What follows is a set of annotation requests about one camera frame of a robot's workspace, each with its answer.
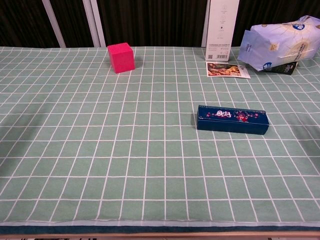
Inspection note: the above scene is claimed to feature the blue glasses case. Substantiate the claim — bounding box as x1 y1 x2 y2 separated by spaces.
196 104 270 136

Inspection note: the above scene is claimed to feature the green checkered tablecloth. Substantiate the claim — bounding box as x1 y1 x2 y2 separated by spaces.
0 46 320 227

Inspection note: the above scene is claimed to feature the pink cube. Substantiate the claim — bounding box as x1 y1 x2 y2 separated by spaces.
107 42 136 74

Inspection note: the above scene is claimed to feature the picture postcard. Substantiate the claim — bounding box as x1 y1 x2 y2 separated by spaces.
206 61 251 80

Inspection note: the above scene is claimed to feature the black curtain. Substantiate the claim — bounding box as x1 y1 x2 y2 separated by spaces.
0 0 320 48

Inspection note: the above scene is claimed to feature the tall white carton box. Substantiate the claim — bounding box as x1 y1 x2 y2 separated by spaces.
205 0 240 62

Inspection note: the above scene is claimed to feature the black tube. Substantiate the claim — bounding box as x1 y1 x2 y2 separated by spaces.
268 61 299 76

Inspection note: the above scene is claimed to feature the pale blue snack bag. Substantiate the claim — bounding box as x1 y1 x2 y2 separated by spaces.
237 15 320 73

